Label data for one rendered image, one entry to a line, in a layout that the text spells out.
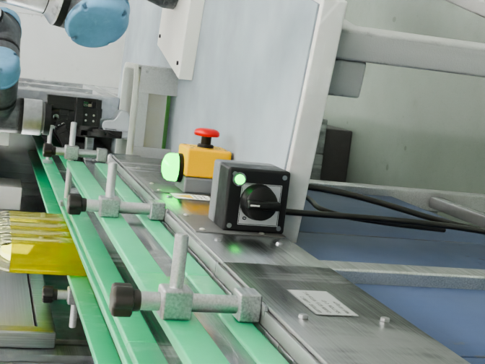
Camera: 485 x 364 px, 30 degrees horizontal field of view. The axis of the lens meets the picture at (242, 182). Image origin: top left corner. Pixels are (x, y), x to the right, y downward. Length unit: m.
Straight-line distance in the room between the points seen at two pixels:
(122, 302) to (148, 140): 1.13
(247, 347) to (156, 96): 1.18
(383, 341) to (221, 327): 0.14
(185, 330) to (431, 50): 0.60
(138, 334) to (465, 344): 0.35
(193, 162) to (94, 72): 4.07
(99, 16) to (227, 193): 0.65
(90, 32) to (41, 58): 3.71
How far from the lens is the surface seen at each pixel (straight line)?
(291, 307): 0.80
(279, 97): 1.21
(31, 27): 5.40
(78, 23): 1.68
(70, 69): 5.42
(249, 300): 0.79
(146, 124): 1.87
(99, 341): 1.26
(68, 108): 1.94
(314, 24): 1.12
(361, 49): 1.18
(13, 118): 1.91
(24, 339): 1.57
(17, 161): 3.37
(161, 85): 1.86
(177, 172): 1.39
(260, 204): 1.08
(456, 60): 1.24
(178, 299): 0.78
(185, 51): 1.73
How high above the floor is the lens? 1.12
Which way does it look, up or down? 16 degrees down
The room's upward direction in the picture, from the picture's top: 85 degrees counter-clockwise
